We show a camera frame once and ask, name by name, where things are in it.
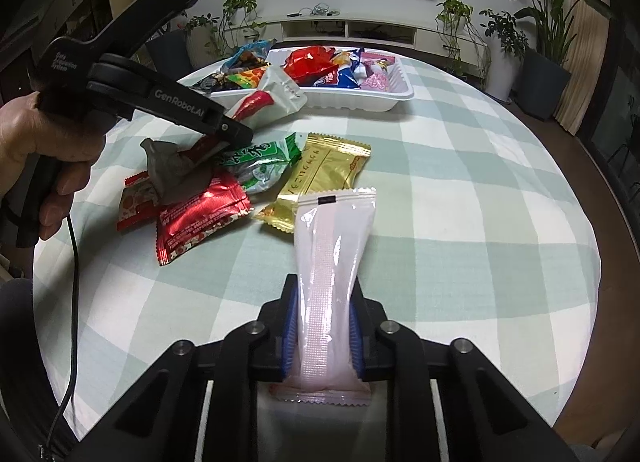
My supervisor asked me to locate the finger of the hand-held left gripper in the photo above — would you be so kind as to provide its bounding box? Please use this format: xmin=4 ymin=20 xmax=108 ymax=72
xmin=200 ymin=106 xmax=254 ymax=148

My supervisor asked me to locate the small red white candy packet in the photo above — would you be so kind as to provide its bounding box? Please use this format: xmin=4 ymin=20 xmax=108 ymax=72
xmin=116 ymin=171 xmax=163 ymax=232

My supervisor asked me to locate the green snack packet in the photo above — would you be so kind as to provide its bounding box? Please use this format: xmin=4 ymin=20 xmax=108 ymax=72
xmin=220 ymin=134 xmax=304 ymax=194

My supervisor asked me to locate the trailing pothos plant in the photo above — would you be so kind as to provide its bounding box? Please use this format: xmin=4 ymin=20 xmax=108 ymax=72
xmin=219 ymin=0 xmax=268 ymax=52
xmin=434 ymin=0 xmax=494 ymax=82

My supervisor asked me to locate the yellow orange snack packet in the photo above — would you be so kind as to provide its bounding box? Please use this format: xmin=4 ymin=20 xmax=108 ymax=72
xmin=225 ymin=66 xmax=269 ymax=91

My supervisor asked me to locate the tall tree plant dark pot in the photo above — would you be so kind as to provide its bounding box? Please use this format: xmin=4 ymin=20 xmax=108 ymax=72
xmin=111 ymin=0 xmax=195 ymax=79

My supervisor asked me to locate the glass sliding door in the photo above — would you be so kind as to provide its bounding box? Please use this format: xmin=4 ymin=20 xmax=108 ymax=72
xmin=575 ymin=0 xmax=640 ymax=203

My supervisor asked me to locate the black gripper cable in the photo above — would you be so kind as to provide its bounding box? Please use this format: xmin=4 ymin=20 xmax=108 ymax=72
xmin=42 ymin=216 xmax=80 ymax=462

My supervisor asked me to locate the beige curtain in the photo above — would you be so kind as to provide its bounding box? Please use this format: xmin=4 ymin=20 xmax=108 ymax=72
xmin=552 ymin=0 xmax=615 ymax=136

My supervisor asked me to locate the gold snack packet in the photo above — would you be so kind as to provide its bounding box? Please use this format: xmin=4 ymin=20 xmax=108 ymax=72
xmin=252 ymin=132 xmax=372 ymax=234

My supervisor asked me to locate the large broad-leaf plant dark pot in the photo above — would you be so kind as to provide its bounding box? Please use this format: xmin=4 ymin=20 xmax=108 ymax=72
xmin=484 ymin=0 xmax=615 ymax=121

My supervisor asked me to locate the black snack packet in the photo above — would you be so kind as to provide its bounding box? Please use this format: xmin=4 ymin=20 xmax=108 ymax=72
xmin=192 ymin=72 xmax=236 ymax=94

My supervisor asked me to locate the white television console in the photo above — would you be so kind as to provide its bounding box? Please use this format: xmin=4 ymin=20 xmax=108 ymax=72
xmin=220 ymin=16 xmax=490 ymax=69

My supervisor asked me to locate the green white checked tablecloth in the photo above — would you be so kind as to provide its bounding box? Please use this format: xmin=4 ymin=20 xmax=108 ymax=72
xmin=32 ymin=49 xmax=601 ymax=462

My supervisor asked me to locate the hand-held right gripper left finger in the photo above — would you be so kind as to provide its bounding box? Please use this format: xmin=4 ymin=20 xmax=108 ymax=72
xmin=65 ymin=273 xmax=301 ymax=462

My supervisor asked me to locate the pink cartoon snack packet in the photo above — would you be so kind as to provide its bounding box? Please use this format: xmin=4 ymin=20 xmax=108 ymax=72
xmin=360 ymin=53 xmax=399 ymax=92

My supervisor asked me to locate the tangle of cables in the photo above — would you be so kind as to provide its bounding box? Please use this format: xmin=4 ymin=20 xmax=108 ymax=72
xmin=286 ymin=3 xmax=342 ymax=19

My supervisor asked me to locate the white chili print snack packet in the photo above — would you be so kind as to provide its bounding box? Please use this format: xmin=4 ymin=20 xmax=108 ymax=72
xmin=139 ymin=66 xmax=308 ymax=205

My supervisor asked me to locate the leafy plant tall white pot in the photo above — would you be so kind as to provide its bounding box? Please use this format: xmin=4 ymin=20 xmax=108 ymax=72
xmin=479 ymin=8 xmax=529 ymax=101

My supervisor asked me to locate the shiny red foil snack packet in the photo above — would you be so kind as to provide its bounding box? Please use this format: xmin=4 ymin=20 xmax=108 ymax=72
xmin=156 ymin=176 xmax=251 ymax=267

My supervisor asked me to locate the white plastic tray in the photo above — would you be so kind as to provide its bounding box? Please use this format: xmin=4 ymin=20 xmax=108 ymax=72
xmin=265 ymin=47 xmax=416 ymax=114

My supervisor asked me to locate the blue striped snack packet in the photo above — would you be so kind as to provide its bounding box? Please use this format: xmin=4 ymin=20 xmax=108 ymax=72
xmin=324 ymin=64 xmax=362 ymax=89

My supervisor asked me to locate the white blue small snack packet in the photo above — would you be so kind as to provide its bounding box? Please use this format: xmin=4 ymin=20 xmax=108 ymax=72
xmin=346 ymin=48 xmax=372 ymax=74

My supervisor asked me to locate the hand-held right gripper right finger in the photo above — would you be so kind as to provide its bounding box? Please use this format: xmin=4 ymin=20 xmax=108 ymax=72
xmin=349 ymin=286 xmax=576 ymax=462

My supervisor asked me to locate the large red snack packet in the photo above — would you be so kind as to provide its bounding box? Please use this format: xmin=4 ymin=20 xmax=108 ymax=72
xmin=283 ymin=45 xmax=337 ymax=86

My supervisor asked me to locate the long white pink snack packet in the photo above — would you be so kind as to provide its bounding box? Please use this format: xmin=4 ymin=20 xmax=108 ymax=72
xmin=270 ymin=187 xmax=377 ymax=402

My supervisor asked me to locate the bushy plant round white pot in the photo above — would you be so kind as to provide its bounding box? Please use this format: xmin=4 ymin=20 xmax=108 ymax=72
xmin=184 ymin=13 xmax=222 ymax=69

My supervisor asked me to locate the person's left hand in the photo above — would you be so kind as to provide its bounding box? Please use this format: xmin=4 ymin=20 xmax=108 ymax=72
xmin=0 ymin=91 xmax=107 ymax=242

